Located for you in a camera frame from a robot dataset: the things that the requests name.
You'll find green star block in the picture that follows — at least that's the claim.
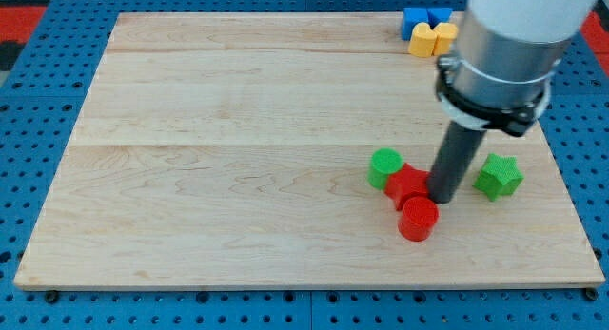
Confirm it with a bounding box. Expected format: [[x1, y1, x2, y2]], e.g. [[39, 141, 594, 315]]
[[473, 153, 524, 202]]

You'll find light wooden board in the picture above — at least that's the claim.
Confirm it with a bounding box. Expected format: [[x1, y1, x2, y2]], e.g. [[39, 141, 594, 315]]
[[14, 12, 605, 291]]

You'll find red star block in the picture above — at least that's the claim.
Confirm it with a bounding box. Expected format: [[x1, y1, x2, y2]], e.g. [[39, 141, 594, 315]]
[[384, 164, 429, 211]]

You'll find red cylinder block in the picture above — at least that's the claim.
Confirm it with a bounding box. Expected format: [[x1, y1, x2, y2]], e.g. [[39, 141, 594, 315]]
[[398, 197, 440, 242]]

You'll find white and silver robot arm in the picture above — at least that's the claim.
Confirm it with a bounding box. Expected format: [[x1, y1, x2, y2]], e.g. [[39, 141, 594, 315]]
[[436, 0, 597, 137]]

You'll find green cylinder block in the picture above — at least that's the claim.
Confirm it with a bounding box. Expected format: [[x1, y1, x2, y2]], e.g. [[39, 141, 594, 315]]
[[367, 147, 403, 190]]

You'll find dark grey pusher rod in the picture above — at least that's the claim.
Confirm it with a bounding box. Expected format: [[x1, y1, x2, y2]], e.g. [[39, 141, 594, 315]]
[[426, 122, 486, 204]]

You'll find yellow heart block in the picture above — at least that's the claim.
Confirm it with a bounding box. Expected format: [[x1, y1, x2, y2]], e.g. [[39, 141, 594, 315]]
[[407, 23, 459, 58]]

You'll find blue block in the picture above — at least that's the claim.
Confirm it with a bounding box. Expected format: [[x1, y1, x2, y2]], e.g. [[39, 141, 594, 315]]
[[401, 7, 453, 41]]

